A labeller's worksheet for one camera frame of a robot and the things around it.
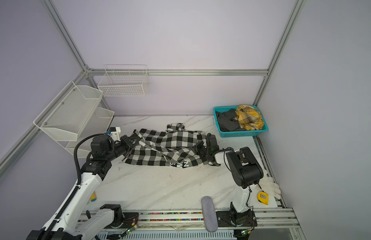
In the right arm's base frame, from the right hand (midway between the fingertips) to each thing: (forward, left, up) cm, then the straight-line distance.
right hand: (188, 146), depth 94 cm
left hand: (-8, +24, +20) cm, 32 cm away
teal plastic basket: (+11, -34, -1) cm, 36 cm away
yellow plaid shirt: (+22, -43, +4) cm, 48 cm away
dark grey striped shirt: (+20, -27, +2) cm, 34 cm away
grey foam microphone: (-38, -12, -5) cm, 40 cm away
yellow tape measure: (-29, -41, -6) cm, 50 cm away
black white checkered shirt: (+3, +11, -5) cm, 13 cm away
